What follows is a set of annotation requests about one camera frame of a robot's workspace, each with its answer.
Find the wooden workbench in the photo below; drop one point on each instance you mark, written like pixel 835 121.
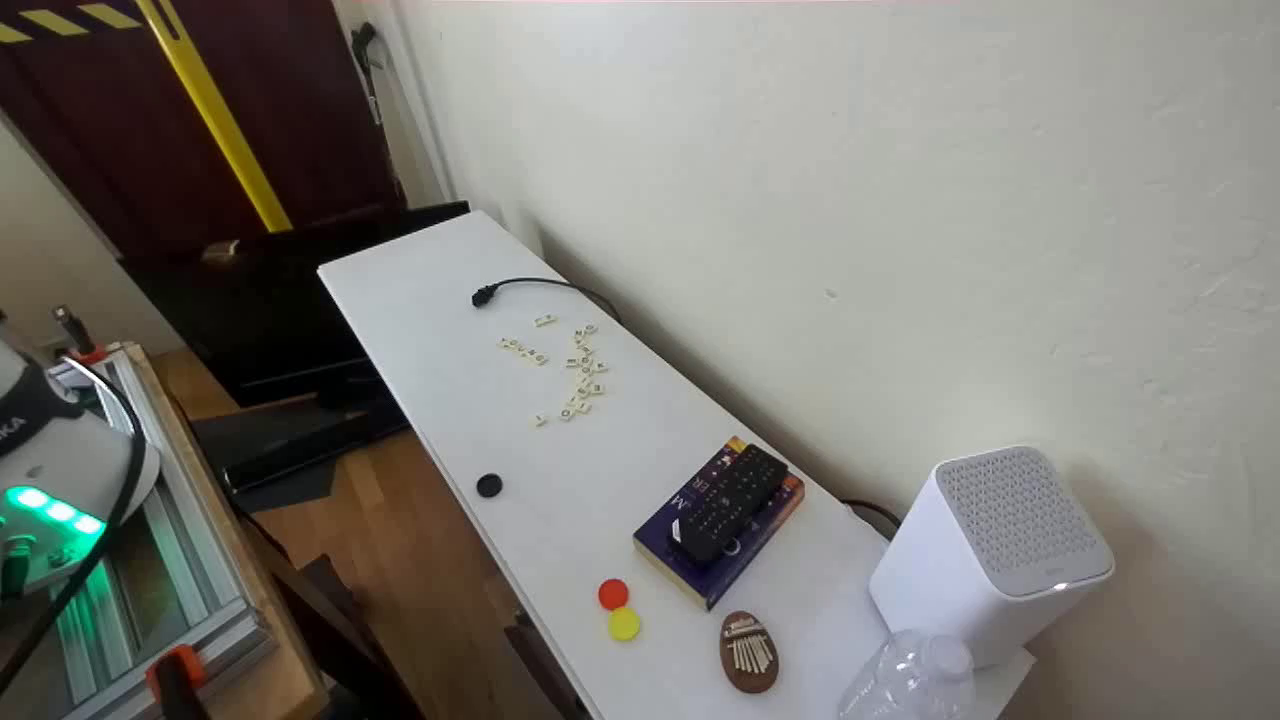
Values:
pixel 275 627

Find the dark blue electronic box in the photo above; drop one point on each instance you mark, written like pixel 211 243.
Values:
pixel 715 577

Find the black flat panel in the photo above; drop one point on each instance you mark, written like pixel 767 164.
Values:
pixel 281 455

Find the cream letter tile O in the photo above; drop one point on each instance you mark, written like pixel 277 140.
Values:
pixel 522 348

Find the orange clamp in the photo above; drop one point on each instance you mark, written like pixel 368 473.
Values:
pixel 172 665

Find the black box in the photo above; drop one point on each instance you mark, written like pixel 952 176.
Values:
pixel 265 307

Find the black remote control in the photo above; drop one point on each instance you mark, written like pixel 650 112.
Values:
pixel 727 504

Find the white air purifier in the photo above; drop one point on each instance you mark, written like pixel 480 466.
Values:
pixel 987 562

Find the brown oval object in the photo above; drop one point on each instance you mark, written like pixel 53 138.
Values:
pixel 750 655

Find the red plastic disc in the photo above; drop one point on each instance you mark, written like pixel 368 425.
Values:
pixel 614 593

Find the black round cap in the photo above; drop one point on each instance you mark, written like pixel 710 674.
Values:
pixel 489 487

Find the aluminium profile frame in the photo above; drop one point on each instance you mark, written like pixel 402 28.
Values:
pixel 201 584

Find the yellow plastic disc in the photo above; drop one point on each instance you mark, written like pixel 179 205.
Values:
pixel 626 627

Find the white robot base green lights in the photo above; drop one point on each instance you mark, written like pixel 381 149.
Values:
pixel 64 461

